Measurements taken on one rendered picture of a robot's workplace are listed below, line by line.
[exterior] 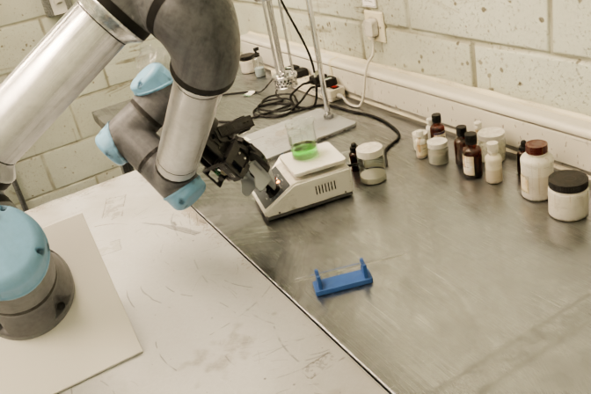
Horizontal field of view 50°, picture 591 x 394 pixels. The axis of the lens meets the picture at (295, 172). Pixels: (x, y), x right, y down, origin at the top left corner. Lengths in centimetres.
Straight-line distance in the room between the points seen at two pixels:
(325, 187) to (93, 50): 62
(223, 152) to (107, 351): 43
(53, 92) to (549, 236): 84
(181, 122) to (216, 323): 34
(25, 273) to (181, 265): 44
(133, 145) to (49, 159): 251
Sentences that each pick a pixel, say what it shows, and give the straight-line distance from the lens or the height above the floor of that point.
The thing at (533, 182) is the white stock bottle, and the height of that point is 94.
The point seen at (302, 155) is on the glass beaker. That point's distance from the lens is 137.
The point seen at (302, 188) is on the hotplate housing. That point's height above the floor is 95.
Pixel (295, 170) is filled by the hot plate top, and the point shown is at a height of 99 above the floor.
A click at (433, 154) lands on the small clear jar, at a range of 146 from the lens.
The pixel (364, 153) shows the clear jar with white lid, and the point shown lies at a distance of 139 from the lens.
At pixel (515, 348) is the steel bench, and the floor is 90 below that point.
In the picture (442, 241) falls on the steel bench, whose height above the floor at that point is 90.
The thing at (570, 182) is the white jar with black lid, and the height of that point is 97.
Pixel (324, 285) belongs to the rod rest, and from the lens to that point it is 111.
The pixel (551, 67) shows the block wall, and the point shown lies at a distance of 141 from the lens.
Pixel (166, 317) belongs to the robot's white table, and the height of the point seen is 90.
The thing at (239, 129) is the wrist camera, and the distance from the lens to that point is 131.
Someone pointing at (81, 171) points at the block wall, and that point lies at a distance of 374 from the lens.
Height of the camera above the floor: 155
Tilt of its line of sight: 25 degrees down
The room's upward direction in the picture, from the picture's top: 12 degrees counter-clockwise
